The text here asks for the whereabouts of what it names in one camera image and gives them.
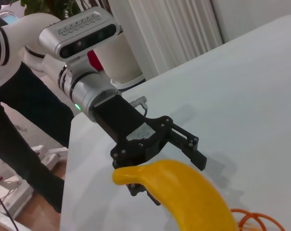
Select light blue white device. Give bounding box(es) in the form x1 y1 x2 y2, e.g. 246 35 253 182
0 4 23 26

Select yellow banana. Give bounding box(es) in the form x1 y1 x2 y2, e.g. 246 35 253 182
112 159 238 231

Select beige round plant pot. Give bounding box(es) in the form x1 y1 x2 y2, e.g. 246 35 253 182
92 31 146 91

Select person in dark trousers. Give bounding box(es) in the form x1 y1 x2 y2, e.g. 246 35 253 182
0 24 75 214

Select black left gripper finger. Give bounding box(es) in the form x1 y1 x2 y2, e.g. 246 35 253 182
127 183 162 206
168 122 207 172

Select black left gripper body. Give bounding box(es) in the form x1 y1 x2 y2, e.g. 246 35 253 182
93 95 175 169

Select orange woven plastic basket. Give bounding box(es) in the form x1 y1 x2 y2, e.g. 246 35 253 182
230 208 287 231

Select red box stand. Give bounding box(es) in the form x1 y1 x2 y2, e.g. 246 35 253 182
87 49 103 72

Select white floor frame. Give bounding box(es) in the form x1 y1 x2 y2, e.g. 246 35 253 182
0 143 69 218

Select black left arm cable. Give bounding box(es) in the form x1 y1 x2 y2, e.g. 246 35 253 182
129 96 150 119

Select bare brown plant stems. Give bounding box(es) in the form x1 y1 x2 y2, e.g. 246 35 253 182
96 0 110 11

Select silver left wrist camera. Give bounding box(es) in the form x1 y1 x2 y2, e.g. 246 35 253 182
38 6 120 70

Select thin black floor cable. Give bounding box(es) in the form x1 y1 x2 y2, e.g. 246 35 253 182
0 184 17 231

